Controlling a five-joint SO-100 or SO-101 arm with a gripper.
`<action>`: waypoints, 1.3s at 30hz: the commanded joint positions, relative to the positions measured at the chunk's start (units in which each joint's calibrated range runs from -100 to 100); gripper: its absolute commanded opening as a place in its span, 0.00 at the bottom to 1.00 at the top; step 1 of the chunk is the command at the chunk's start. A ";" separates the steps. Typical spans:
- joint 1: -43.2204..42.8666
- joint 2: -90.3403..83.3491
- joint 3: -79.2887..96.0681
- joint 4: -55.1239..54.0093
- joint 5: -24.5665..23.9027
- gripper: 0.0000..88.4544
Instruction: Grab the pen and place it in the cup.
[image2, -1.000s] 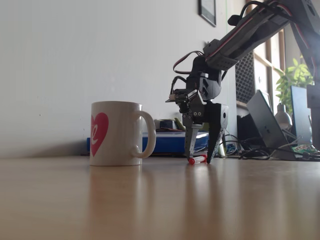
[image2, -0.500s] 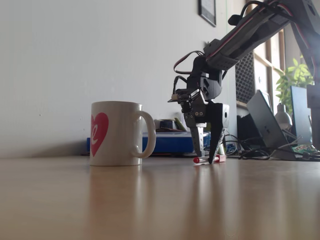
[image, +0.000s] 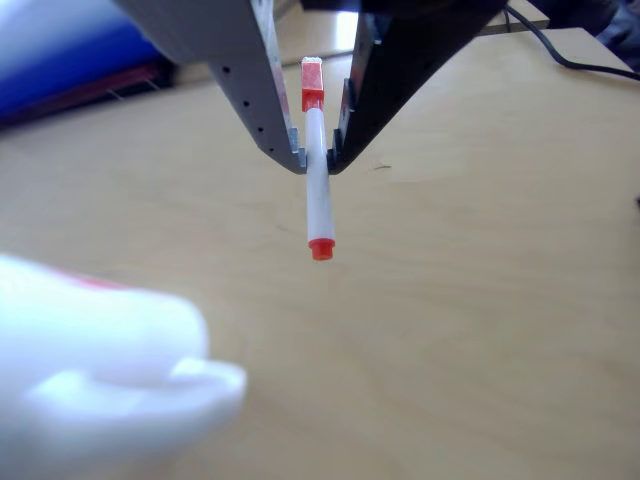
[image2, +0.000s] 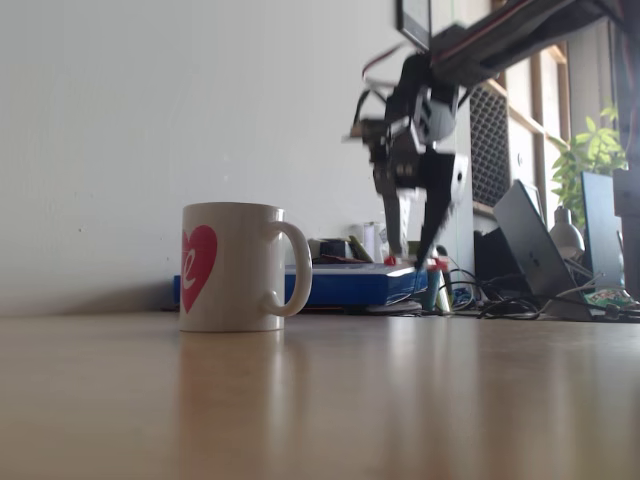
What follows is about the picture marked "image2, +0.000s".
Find red and white pen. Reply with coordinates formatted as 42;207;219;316
383;254;450;274

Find white mug with red heart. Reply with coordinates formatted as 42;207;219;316
178;201;314;334

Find clear plastic container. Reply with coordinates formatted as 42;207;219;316
361;221;389;265

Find small black box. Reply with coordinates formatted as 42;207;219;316
318;238;350;259

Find black honeycomb panel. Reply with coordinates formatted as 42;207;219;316
468;81;512;209

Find teal cylinder holder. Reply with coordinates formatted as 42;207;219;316
423;269;444;312

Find blue flat box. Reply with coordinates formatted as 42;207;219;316
173;261;429;309

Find grey laptop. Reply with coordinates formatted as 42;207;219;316
492;178;594;322

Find white desk lamp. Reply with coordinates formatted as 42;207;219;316
551;204;587;261

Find green potted plant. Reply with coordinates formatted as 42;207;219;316
548;98;630;232

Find dark monitor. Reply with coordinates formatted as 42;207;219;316
579;171;627;290

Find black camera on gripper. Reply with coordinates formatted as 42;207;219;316
341;84;399;169

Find black camera cable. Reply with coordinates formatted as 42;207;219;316
352;43;407;129

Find black picture frame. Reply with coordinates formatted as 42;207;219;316
396;0;433;51

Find wooden shelf frame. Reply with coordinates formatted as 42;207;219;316
482;42;572;211

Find black tangled cables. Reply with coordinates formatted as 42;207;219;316
448;268;546;321

